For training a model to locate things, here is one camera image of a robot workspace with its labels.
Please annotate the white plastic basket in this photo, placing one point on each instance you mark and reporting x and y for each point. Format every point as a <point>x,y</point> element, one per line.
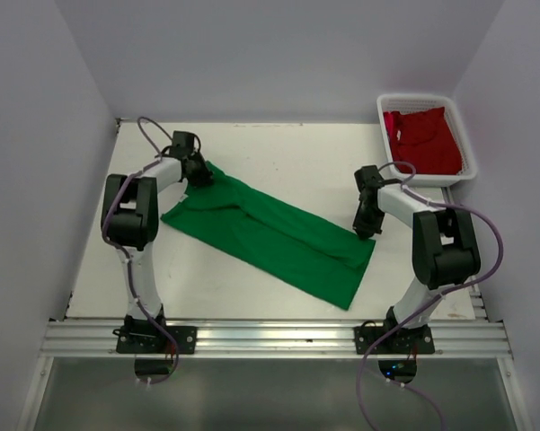
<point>407,103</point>

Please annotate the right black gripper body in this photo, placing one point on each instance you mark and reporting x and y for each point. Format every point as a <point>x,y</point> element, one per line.
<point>368,220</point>

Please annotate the red t shirt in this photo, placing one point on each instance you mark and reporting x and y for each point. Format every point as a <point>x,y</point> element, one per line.
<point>424,140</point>

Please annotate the aluminium mounting rail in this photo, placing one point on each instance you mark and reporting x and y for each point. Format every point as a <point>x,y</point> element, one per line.
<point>276,339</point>

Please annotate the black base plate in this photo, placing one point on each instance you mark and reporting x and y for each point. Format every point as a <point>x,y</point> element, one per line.
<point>179,336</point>
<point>417,341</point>

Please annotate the side aluminium rail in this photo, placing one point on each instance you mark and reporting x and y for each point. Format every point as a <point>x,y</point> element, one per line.
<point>473,291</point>

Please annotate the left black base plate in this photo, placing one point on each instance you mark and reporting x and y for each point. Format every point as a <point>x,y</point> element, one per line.
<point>179,336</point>

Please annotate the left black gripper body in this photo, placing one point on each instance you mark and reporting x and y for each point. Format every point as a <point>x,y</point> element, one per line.
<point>199,172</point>

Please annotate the green t shirt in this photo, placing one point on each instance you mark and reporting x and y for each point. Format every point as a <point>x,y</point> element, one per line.
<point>299,248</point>

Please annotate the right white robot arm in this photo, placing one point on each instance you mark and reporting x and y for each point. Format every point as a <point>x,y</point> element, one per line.
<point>444,253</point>

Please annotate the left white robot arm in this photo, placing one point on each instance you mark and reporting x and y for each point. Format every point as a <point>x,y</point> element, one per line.
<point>130,224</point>

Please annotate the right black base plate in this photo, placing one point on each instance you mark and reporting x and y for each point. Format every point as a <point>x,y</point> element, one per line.
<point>417,341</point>

